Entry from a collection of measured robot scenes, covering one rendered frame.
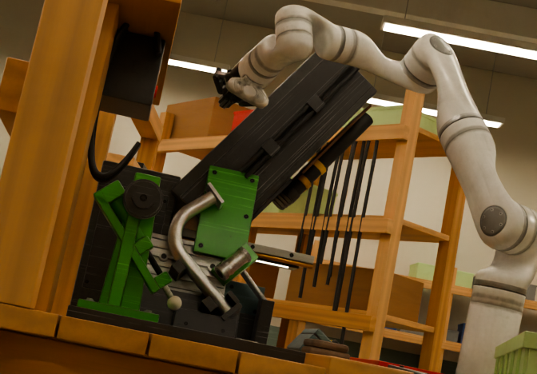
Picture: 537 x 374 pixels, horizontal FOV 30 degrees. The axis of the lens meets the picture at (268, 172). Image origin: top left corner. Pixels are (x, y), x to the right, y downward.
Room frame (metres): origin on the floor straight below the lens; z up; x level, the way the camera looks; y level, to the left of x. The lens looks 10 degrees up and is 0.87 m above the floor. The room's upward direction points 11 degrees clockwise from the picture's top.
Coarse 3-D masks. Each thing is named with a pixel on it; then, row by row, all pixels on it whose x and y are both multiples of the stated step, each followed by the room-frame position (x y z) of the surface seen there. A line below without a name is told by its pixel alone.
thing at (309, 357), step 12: (312, 360) 1.71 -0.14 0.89; (324, 360) 1.62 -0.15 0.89; (336, 360) 1.58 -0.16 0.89; (348, 360) 1.59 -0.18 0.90; (336, 372) 1.58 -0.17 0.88; (348, 372) 1.59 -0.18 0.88; (360, 372) 1.59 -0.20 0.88; (372, 372) 1.59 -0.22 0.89; (384, 372) 1.59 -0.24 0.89; (396, 372) 1.60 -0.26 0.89; (408, 372) 1.60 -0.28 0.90
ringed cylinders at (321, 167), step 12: (360, 120) 2.45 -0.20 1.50; (372, 120) 2.47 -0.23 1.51; (348, 132) 2.45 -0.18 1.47; (360, 132) 2.46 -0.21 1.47; (336, 144) 2.45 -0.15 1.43; (348, 144) 2.46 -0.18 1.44; (324, 156) 2.44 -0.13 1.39; (336, 156) 2.45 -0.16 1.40; (312, 168) 2.44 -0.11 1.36; (324, 168) 2.45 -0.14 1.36; (300, 180) 2.44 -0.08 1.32; (312, 180) 2.45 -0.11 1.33; (288, 192) 2.43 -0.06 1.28; (300, 192) 2.44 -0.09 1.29; (276, 204) 2.59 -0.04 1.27; (288, 204) 2.50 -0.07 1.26
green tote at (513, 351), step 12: (516, 336) 1.19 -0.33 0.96; (528, 336) 1.10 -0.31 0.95; (504, 348) 1.34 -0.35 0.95; (516, 348) 1.17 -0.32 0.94; (528, 348) 1.11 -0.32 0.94; (504, 360) 1.36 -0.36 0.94; (516, 360) 1.14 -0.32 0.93; (528, 360) 1.10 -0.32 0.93; (504, 372) 1.30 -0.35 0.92; (516, 372) 1.14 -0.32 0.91; (528, 372) 1.10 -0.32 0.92
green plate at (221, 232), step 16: (208, 176) 2.21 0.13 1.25; (224, 176) 2.22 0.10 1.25; (240, 176) 2.22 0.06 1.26; (256, 176) 2.23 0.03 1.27; (224, 192) 2.21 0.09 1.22; (240, 192) 2.21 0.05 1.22; (256, 192) 2.22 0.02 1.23; (208, 208) 2.19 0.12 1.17; (224, 208) 2.20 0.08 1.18; (240, 208) 2.21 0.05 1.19; (208, 224) 2.18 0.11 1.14; (224, 224) 2.19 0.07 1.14; (240, 224) 2.20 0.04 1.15; (208, 240) 2.18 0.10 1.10; (224, 240) 2.18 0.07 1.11; (240, 240) 2.19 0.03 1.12; (224, 256) 2.17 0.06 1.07
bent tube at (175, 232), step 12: (216, 192) 2.16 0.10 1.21; (192, 204) 2.15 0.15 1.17; (204, 204) 2.16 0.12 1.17; (216, 204) 2.19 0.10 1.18; (180, 216) 2.14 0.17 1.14; (192, 216) 2.16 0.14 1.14; (180, 228) 2.14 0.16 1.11; (168, 240) 2.14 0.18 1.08; (180, 240) 2.13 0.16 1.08; (180, 252) 2.12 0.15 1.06; (192, 264) 2.12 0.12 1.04; (192, 276) 2.12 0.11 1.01; (204, 276) 2.12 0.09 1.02; (204, 288) 2.12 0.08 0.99; (216, 288) 2.12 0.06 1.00; (216, 300) 2.11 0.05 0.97
